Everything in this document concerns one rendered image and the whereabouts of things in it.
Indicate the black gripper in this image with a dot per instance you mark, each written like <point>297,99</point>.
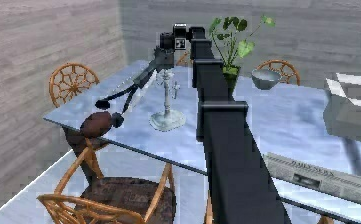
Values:
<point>164,56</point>

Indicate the brown potato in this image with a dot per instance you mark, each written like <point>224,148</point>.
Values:
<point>95,125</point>

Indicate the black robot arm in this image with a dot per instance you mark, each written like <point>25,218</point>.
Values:
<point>234,166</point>

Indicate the blue glass dining table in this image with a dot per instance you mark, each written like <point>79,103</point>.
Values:
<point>288,126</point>

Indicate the silver candlestick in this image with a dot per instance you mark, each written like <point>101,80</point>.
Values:
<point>168,120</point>

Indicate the wicker chair with brown cushion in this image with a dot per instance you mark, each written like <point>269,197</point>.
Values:
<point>128,196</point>

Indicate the green house plant in pot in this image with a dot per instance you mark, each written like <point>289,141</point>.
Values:
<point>231,71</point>

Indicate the grey bowl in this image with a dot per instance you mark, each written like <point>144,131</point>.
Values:
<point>265,80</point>

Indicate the folded newspaper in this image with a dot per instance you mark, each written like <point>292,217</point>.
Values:
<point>314,176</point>

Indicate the grey open box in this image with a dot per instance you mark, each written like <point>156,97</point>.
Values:
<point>348,113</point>

